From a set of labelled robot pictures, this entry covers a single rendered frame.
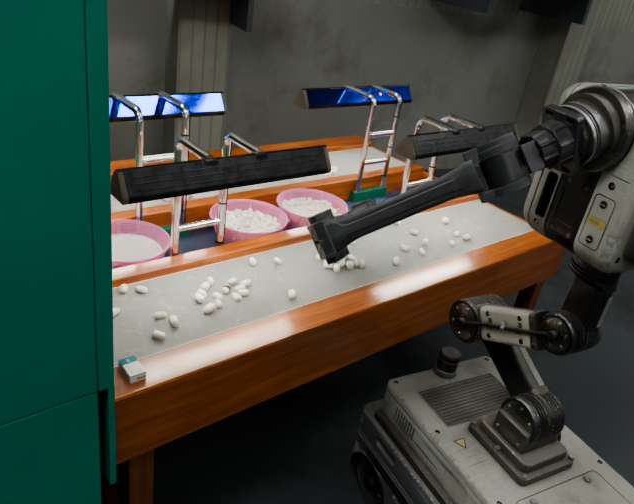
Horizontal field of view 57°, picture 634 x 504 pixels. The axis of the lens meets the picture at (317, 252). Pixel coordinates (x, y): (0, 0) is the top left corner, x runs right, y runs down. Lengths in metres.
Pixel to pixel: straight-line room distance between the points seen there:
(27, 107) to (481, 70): 4.39
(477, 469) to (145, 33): 2.94
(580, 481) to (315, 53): 3.13
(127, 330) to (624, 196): 1.11
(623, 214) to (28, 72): 1.03
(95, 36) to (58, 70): 0.07
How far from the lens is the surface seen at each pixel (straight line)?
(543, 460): 1.73
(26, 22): 0.87
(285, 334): 1.46
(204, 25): 3.55
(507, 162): 1.12
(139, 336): 1.47
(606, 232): 1.28
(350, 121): 4.42
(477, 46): 4.94
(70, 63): 0.90
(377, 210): 1.14
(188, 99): 2.06
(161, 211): 2.01
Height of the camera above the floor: 1.63
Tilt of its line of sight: 28 degrees down
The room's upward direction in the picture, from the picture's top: 10 degrees clockwise
